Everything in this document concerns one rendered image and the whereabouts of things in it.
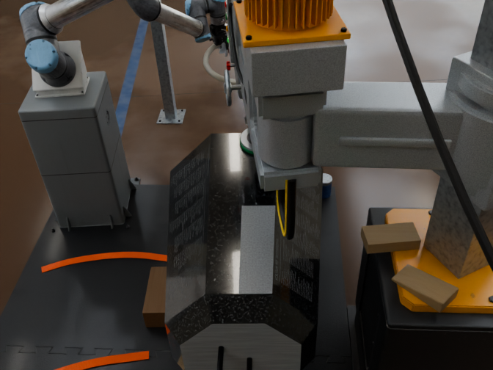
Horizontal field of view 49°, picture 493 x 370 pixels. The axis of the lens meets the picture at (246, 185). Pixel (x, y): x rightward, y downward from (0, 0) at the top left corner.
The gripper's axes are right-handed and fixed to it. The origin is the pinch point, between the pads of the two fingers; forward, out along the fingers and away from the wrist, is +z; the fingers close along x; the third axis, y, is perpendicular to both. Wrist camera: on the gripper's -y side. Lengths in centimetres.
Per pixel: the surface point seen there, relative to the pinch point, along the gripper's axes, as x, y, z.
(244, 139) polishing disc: 76, 40, -4
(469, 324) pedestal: 201, 37, -2
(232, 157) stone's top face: 81, 51, -2
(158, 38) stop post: -78, 5, 23
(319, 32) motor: 145, 61, -96
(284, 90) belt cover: 145, 73, -83
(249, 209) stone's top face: 114, 66, -5
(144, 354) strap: 100, 123, 71
